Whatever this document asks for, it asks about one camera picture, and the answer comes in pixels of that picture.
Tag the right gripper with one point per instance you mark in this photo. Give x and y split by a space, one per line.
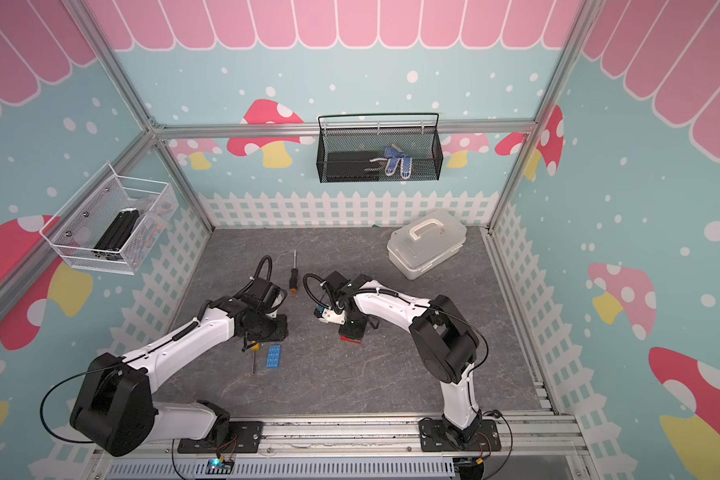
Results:
355 335

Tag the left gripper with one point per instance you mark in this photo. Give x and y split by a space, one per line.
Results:
279 334

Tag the red lego brick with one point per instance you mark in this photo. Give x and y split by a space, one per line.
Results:
350 340

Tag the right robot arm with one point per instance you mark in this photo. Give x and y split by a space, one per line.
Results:
445 342

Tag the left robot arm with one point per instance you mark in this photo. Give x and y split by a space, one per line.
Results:
115 408

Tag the long blue lego brick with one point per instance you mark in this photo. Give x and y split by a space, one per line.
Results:
273 356

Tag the yellow black screwdriver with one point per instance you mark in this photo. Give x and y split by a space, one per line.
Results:
253 351

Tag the orange black screwdriver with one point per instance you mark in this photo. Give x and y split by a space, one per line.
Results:
294 274

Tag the white plastic storage box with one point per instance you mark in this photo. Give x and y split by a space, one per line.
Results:
425 243

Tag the black box in black basket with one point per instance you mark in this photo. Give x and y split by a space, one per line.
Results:
358 166

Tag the blue white item in basket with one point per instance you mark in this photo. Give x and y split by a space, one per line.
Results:
395 161

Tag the green lit circuit board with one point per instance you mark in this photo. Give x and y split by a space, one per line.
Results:
219 466

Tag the black item in white basket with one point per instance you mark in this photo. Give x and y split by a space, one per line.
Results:
116 235

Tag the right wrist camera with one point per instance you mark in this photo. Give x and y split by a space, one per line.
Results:
326 315

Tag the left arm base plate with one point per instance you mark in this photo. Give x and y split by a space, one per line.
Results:
236 437

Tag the black wire mesh basket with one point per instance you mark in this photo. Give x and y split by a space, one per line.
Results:
415 133

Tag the white wire mesh basket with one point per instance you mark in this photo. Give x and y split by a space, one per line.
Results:
75 229

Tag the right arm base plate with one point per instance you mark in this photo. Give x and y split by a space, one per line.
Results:
438 435

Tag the grey cable duct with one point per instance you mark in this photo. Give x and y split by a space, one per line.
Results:
290 468

